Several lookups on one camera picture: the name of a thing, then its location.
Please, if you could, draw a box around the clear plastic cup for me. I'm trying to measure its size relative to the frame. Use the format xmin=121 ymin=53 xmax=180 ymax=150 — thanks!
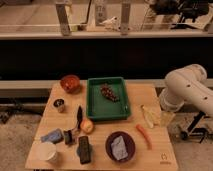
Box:
xmin=161 ymin=111 xmax=175 ymax=127

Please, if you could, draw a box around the dark purple plate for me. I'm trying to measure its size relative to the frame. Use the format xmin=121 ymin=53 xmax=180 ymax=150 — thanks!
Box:
xmin=105 ymin=131 xmax=135 ymax=163

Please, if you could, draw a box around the small metal cup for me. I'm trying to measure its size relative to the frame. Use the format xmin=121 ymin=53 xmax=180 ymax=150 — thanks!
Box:
xmin=53 ymin=99 xmax=65 ymax=113

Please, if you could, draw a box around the orange apple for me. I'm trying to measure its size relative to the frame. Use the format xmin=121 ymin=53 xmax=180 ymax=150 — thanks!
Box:
xmin=80 ymin=119 xmax=94 ymax=134

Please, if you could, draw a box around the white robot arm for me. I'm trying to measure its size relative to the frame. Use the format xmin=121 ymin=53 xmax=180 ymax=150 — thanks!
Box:
xmin=159 ymin=64 xmax=213 ymax=117

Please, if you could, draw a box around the black handled brush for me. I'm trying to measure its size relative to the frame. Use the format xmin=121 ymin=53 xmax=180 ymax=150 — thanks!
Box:
xmin=64 ymin=106 xmax=83 ymax=145

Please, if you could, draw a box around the black wheeled stand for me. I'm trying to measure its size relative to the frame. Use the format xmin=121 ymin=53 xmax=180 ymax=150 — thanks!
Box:
xmin=180 ymin=111 xmax=208 ymax=142

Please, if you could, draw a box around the green plastic tray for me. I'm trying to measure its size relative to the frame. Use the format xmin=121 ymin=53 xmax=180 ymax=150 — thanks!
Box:
xmin=86 ymin=77 xmax=131 ymax=121

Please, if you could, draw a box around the orange carrot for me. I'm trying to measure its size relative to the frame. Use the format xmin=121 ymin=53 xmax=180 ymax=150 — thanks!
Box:
xmin=136 ymin=124 xmax=152 ymax=150

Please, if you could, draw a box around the grey crumpled cloth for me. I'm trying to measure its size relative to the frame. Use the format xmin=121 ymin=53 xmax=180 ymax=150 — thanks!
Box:
xmin=111 ymin=136 xmax=128 ymax=161

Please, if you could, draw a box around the black remote control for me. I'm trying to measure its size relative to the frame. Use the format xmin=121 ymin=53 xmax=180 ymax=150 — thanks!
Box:
xmin=77 ymin=136 xmax=91 ymax=164

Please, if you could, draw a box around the dark pinecone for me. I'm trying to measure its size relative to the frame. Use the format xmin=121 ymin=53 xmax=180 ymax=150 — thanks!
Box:
xmin=100 ymin=84 xmax=119 ymax=102

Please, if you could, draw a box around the white paper cup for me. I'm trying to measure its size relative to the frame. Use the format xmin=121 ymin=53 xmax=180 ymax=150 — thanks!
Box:
xmin=36 ymin=142 xmax=57 ymax=163

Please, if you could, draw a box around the blue sponge block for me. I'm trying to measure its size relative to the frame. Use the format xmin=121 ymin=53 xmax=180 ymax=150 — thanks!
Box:
xmin=41 ymin=129 xmax=63 ymax=144

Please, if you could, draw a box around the red-brown bowl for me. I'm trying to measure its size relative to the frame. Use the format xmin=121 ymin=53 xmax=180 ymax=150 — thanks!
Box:
xmin=60 ymin=75 xmax=80 ymax=93

